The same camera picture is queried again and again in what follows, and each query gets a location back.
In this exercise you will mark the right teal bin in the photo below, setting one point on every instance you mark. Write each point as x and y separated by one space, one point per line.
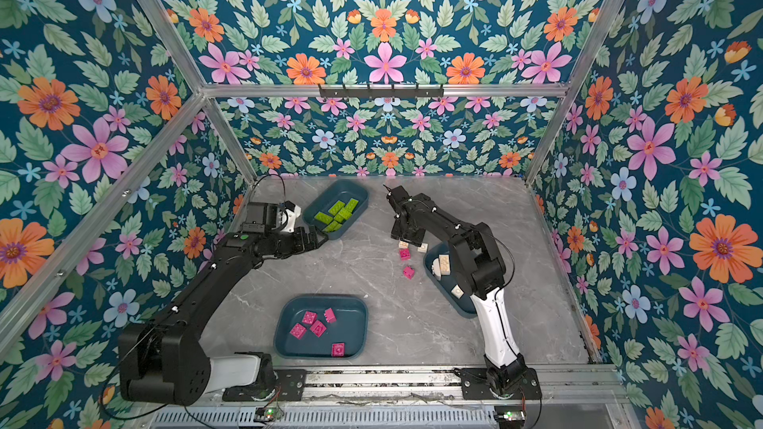
445 283

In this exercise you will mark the far teal bin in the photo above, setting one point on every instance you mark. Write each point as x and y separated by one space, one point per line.
343 190

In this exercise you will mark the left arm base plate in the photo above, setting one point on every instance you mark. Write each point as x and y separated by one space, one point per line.
284 385

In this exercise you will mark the pink lego pile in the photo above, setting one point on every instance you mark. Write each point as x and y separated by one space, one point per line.
338 350

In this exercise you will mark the black wall hook rail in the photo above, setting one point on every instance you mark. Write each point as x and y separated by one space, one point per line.
381 91

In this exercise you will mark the green long lego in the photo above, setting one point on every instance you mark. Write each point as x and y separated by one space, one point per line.
350 206
332 227
324 219

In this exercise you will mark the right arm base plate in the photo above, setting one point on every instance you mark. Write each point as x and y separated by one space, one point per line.
478 383

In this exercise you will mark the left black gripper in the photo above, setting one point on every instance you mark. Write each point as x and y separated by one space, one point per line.
300 243

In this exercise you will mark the pink lego mid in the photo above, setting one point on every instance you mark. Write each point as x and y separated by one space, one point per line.
309 318

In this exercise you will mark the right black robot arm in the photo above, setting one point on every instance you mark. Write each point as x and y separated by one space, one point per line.
479 269

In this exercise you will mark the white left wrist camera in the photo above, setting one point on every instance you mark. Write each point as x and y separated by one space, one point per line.
290 213

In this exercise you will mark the teal bin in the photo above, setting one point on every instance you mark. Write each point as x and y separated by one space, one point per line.
445 283
351 327
343 190

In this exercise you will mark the near teal bin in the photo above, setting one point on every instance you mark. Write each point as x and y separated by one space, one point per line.
351 327

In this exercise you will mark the cream lego pile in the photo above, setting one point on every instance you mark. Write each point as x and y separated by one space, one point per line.
457 292

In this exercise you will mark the pink small lego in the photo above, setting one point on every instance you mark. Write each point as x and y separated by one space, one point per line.
318 329

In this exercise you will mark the cream long lego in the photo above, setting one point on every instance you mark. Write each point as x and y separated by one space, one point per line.
435 269
444 264

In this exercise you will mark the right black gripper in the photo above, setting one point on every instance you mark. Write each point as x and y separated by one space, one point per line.
395 231

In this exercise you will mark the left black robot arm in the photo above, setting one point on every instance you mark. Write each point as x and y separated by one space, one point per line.
162 360

